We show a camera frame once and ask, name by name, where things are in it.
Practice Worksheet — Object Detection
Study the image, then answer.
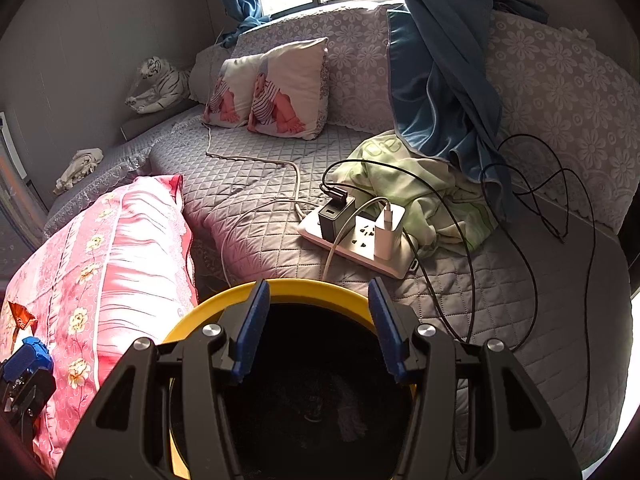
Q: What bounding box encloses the black cable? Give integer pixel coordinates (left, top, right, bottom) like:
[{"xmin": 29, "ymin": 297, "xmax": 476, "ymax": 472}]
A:
[
  {"xmin": 479, "ymin": 134, "xmax": 597, "ymax": 448},
  {"xmin": 321, "ymin": 159, "xmax": 476, "ymax": 343}
]

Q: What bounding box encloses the black charger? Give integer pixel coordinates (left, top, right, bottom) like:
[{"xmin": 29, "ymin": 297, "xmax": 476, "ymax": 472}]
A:
[{"xmin": 318, "ymin": 186, "xmax": 356, "ymax": 241}]

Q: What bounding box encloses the crumpled beige cloth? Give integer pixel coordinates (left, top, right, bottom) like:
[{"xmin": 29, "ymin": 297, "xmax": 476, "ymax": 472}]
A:
[{"xmin": 54, "ymin": 147, "xmax": 104, "ymax": 196}]

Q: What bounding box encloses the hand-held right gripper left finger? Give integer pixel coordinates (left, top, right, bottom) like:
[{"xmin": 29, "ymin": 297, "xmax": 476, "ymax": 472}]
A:
[{"xmin": 55, "ymin": 279, "xmax": 271, "ymax": 480}]

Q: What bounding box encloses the lace covered grey backrest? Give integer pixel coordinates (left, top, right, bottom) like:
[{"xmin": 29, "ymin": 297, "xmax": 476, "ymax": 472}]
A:
[{"xmin": 190, "ymin": 2, "xmax": 640, "ymax": 237}]

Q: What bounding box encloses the white tiger plush toy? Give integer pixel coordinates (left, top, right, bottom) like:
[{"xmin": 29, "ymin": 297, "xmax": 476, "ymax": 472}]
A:
[{"xmin": 125, "ymin": 57, "xmax": 192, "ymax": 115}]

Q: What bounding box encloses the baby print pillow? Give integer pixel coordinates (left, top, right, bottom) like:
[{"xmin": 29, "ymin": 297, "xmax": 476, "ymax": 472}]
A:
[
  {"xmin": 202, "ymin": 55, "xmax": 266, "ymax": 128},
  {"xmin": 247, "ymin": 37, "xmax": 331, "ymax": 141}
]

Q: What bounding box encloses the beige power strip cord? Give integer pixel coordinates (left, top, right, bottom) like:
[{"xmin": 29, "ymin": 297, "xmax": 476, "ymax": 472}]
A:
[{"xmin": 205, "ymin": 122, "xmax": 306, "ymax": 221}]

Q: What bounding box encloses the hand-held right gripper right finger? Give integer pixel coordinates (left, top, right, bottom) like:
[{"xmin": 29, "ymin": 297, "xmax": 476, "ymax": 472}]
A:
[{"xmin": 367, "ymin": 278, "xmax": 584, "ymax": 480}]

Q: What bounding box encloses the yellow rimmed bin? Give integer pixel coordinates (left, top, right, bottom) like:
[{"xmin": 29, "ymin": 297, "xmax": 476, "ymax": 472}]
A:
[{"xmin": 162, "ymin": 280, "xmax": 422, "ymax": 480}]

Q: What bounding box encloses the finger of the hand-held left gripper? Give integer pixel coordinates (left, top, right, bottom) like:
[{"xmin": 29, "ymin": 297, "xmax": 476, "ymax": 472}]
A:
[{"xmin": 0, "ymin": 337, "xmax": 57, "ymax": 436}]

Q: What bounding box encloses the white power strip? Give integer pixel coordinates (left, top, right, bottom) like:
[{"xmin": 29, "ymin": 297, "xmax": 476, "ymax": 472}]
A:
[{"xmin": 297, "ymin": 200, "xmax": 421, "ymax": 280}]

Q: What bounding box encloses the orange foil snack wrapper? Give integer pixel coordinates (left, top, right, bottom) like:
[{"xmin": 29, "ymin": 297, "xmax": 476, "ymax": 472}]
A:
[{"xmin": 0, "ymin": 302, "xmax": 39, "ymax": 334}]

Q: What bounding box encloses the light grey pillow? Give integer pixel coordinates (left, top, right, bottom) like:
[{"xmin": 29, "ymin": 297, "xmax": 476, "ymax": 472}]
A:
[{"xmin": 189, "ymin": 45, "xmax": 236, "ymax": 102}]

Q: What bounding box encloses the white charger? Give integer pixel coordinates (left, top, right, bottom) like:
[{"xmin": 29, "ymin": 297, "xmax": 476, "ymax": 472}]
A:
[{"xmin": 372, "ymin": 203, "xmax": 406, "ymax": 260}]

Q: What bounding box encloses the pink floral blanket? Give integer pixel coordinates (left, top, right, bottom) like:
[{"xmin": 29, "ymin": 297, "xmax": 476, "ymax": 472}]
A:
[{"xmin": 0, "ymin": 174, "xmax": 201, "ymax": 478}]

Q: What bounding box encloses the light green cloth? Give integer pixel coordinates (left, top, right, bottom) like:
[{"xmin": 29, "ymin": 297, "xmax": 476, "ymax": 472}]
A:
[{"xmin": 327, "ymin": 130, "xmax": 501, "ymax": 259}]

